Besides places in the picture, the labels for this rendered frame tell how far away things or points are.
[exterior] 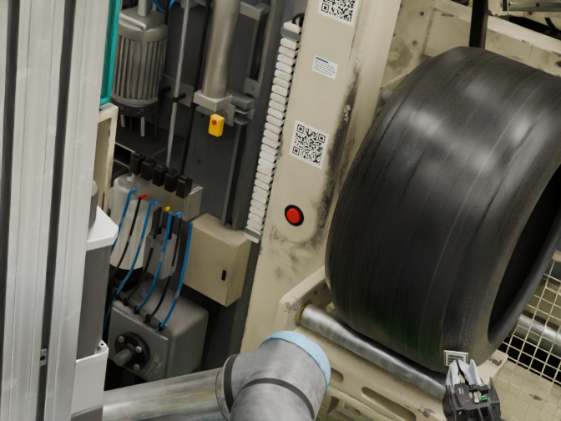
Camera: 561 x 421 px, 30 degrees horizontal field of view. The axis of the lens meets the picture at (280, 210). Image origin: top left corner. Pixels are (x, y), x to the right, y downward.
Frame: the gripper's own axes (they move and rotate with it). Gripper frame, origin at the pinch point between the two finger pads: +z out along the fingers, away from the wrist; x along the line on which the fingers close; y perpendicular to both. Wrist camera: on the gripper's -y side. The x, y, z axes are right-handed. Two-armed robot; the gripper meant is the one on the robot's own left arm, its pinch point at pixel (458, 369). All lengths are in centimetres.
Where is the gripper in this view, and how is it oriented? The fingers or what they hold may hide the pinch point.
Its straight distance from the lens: 182.5
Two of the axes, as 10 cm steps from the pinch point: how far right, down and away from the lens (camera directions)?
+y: -1.6, -7.5, -6.5
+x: -9.8, 1.9, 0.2
